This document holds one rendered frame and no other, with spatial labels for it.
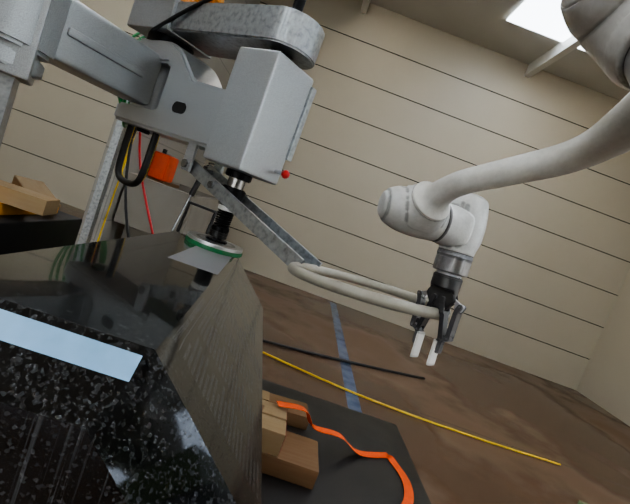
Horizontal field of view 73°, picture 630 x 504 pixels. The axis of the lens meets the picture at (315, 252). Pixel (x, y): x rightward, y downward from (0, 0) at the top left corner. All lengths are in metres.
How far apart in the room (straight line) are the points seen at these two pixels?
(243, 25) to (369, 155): 4.54
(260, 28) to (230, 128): 0.36
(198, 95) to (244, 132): 0.32
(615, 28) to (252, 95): 1.12
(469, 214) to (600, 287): 6.29
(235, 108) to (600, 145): 1.12
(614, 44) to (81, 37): 1.58
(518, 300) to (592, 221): 1.51
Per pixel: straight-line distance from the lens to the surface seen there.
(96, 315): 0.71
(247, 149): 1.50
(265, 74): 1.55
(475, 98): 6.59
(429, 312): 1.10
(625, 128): 0.89
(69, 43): 1.82
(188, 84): 1.83
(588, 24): 0.72
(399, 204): 1.00
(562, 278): 7.02
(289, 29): 1.61
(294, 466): 1.94
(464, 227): 1.09
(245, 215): 1.49
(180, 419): 0.66
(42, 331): 0.67
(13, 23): 1.64
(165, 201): 3.99
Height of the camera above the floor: 1.08
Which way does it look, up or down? 5 degrees down
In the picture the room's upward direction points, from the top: 20 degrees clockwise
